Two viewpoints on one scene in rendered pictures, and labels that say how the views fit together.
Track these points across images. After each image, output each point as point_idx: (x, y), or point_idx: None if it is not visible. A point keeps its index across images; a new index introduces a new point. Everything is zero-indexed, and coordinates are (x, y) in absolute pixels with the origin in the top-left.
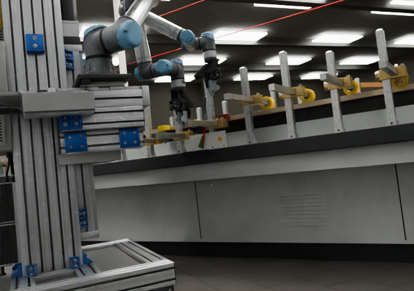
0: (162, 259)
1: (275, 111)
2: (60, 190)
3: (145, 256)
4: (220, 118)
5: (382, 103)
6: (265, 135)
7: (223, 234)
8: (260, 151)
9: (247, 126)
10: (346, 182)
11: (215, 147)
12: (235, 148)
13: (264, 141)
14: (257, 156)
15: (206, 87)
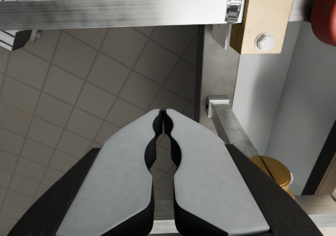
0: (10, 30)
1: (316, 194)
2: None
3: None
4: (315, 7)
5: None
6: (315, 112)
7: None
8: (195, 117)
9: (219, 126)
10: None
11: None
12: (200, 65)
13: (306, 99)
14: (194, 107)
15: (88, 157)
